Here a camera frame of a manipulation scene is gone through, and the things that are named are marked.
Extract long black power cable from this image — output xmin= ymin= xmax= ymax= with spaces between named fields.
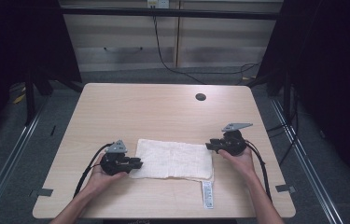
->
xmin=151 ymin=15 xmax=261 ymax=86

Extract black curtain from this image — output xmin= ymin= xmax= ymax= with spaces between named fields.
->
xmin=256 ymin=0 xmax=350 ymax=195
xmin=0 ymin=0 xmax=83 ymax=153

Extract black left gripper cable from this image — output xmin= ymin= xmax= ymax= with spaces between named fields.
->
xmin=72 ymin=142 xmax=115 ymax=199

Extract white wall socket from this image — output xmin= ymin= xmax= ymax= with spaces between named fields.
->
xmin=147 ymin=0 xmax=171 ymax=9

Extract black floor cables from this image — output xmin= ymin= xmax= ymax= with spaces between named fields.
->
xmin=265 ymin=83 xmax=300 ymax=167

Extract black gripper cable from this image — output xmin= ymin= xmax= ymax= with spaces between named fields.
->
xmin=245 ymin=139 xmax=273 ymax=203
xmin=72 ymin=142 xmax=115 ymax=199

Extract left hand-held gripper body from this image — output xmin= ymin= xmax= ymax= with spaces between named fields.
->
xmin=100 ymin=139 xmax=133 ymax=177

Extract person's right hand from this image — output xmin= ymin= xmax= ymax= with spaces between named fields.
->
xmin=217 ymin=147 xmax=257 ymax=182

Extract grey tape strip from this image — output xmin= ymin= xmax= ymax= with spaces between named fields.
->
xmin=36 ymin=188 xmax=54 ymax=198
xmin=274 ymin=184 xmax=297 ymax=194

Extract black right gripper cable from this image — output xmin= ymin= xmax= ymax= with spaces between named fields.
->
xmin=245 ymin=139 xmax=273 ymax=203

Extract metal floor rail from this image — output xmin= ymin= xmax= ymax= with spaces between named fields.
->
xmin=0 ymin=101 xmax=49 ymax=224
xmin=270 ymin=98 xmax=345 ymax=224

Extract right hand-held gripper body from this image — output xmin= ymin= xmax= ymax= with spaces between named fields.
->
xmin=217 ymin=121 xmax=254 ymax=157

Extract white towel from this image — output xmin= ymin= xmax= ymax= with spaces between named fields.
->
xmin=129 ymin=138 xmax=216 ymax=210

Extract dark cabinet handle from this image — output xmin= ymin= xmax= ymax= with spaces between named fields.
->
xmin=103 ymin=46 xmax=145 ymax=54

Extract yellow floor tape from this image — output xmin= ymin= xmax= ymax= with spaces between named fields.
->
xmin=12 ymin=87 xmax=27 ymax=105

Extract black metal stand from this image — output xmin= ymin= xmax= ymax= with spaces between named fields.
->
xmin=23 ymin=70 xmax=37 ymax=127

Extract black horizontal metal bar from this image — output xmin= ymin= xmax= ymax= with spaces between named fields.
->
xmin=60 ymin=7 xmax=282 ymax=21

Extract person's left hand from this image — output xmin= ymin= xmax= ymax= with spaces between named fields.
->
xmin=86 ymin=153 xmax=128 ymax=196

